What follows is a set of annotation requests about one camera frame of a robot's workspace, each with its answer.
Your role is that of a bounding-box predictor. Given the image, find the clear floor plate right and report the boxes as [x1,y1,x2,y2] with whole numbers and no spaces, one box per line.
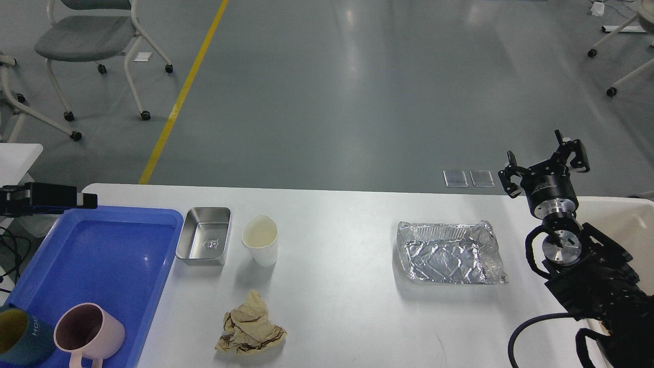
[469,170,496,188]

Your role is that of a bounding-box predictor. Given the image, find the white chair frame left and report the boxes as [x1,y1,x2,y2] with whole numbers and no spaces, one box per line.
[1,53,83,144]

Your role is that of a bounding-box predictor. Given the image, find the stainless steel box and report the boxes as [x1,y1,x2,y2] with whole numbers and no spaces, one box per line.
[175,206,231,266]

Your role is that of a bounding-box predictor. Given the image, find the aluminium foil tray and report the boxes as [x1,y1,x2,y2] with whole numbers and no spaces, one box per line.
[395,220,508,285]

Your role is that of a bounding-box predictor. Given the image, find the clear floor plate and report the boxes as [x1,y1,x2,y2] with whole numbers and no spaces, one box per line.
[469,170,496,188]
[443,169,469,188]

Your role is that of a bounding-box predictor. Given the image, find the black cables on floor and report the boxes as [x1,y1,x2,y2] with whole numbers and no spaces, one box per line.
[0,228,30,294]

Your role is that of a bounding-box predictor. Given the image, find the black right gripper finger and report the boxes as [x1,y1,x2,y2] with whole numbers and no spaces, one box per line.
[544,130,590,174]
[498,150,534,198]

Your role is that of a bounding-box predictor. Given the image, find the grey office chair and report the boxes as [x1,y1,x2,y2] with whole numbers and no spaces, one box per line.
[34,1,174,122]

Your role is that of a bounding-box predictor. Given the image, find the pink mug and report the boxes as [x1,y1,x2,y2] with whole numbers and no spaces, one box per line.
[53,302,126,367]

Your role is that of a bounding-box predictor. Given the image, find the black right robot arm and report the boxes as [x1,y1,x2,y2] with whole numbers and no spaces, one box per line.
[498,130,653,367]

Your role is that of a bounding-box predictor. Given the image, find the crumpled brown paper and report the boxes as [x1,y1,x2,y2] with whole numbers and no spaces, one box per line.
[215,289,287,355]

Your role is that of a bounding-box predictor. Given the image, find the white plastic bin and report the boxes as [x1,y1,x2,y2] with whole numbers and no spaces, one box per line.
[539,195,654,368]

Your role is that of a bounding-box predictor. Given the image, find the white side table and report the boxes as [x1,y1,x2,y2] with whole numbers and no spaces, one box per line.
[1,143,43,186]

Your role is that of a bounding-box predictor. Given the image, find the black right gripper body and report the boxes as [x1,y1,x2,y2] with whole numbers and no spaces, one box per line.
[522,174,579,218]

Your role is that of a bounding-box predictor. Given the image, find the white paper cup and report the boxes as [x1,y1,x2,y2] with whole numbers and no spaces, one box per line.
[242,215,279,267]

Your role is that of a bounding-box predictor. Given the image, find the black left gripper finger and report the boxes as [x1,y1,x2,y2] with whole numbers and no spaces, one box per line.
[20,182,98,212]

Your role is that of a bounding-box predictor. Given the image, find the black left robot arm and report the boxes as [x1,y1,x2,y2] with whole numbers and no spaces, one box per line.
[1,182,98,218]

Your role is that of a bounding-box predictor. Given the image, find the clear floor plate left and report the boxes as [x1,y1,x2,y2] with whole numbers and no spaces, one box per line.
[443,169,469,188]

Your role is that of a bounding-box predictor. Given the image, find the blue and yellow cup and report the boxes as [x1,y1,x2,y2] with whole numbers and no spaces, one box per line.
[1,304,56,367]

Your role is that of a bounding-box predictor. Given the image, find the blue plastic tray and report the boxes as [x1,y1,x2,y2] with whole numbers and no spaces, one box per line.
[7,206,183,367]

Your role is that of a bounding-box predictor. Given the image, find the white chair base right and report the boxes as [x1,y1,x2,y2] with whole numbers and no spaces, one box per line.
[587,0,654,97]

